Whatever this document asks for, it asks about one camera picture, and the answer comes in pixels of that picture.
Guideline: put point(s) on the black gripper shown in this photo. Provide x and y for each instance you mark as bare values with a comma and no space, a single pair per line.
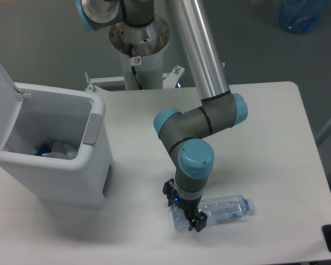
197,220

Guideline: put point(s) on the clear plastic water bottle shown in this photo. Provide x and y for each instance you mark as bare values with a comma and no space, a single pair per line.
218,210

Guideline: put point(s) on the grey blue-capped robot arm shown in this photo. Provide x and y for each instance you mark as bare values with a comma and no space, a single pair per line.
182,134

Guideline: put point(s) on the white plastic trash can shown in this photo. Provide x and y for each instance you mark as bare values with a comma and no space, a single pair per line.
53,141

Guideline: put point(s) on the white trash can lid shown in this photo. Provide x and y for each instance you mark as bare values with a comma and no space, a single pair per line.
10,104

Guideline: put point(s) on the blue orange snack wrapper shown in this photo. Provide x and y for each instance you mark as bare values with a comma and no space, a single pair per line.
45,148

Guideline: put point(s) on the blue plastic bag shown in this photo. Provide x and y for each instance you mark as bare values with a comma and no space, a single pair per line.
300,17

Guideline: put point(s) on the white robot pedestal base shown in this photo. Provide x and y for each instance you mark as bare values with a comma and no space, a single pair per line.
141,55

